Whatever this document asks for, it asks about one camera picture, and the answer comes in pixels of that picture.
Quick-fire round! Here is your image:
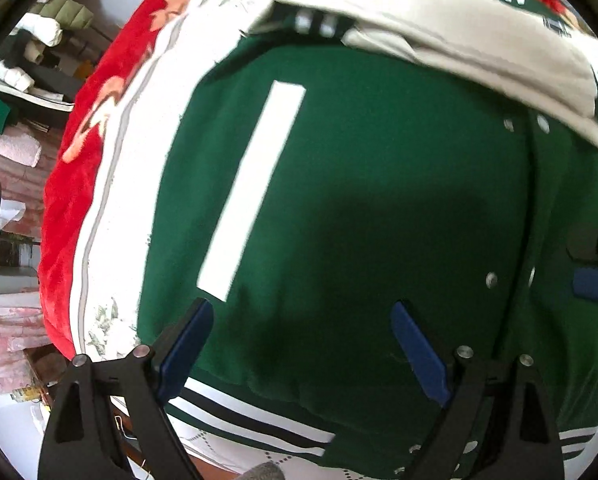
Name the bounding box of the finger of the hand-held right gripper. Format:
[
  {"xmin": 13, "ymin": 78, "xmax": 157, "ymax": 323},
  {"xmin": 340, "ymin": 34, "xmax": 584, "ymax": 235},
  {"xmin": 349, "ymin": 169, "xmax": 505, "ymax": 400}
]
[
  {"xmin": 573, "ymin": 266, "xmax": 598, "ymax": 307},
  {"xmin": 566, "ymin": 225, "xmax": 598, "ymax": 265}
]

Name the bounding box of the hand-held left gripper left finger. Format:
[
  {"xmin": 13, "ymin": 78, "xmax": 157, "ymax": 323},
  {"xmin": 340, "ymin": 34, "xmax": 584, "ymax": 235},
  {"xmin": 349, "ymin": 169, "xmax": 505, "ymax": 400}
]
[{"xmin": 38, "ymin": 298, "xmax": 214, "ymax": 480}]

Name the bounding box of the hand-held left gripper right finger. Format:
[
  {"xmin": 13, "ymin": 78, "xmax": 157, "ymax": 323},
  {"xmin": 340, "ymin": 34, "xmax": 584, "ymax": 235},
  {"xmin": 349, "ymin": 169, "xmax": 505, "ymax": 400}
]
[{"xmin": 389, "ymin": 301, "xmax": 564, "ymax": 480}]

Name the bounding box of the green varsity jacket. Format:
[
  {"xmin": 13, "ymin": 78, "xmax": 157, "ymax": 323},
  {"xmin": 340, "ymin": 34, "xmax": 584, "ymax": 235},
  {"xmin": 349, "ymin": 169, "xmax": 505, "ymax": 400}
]
[{"xmin": 136, "ymin": 0, "xmax": 598, "ymax": 480}]

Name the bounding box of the red floral blanket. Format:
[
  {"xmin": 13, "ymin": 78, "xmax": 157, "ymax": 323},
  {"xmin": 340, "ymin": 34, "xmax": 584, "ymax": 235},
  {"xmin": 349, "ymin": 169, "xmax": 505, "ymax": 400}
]
[{"xmin": 38, "ymin": 0, "xmax": 580, "ymax": 363}]

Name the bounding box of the pink floral curtain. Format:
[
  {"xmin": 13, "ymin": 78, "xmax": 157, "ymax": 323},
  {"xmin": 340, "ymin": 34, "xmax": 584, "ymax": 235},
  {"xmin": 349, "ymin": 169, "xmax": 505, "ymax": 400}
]
[{"xmin": 0, "ymin": 165, "xmax": 47, "ymax": 396}]

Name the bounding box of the white floral printed cloth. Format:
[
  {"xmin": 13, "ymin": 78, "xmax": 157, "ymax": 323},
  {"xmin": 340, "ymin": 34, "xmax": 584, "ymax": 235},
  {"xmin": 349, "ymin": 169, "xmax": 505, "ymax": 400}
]
[{"xmin": 72, "ymin": 0, "xmax": 380, "ymax": 480}]

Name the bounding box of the white puffer jacket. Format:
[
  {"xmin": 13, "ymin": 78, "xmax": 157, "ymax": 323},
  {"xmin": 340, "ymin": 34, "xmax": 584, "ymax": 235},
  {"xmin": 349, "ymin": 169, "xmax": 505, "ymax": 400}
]
[{"xmin": 16, "ymin": 12, "xmax": 64, "ymax": 50}]

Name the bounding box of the olive puffer jacket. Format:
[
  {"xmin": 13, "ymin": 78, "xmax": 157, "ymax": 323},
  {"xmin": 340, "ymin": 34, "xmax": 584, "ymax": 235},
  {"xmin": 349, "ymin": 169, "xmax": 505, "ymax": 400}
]
[{"xmin": 33, "ymin": 0, "xmax": 96, "ymax": 35}]

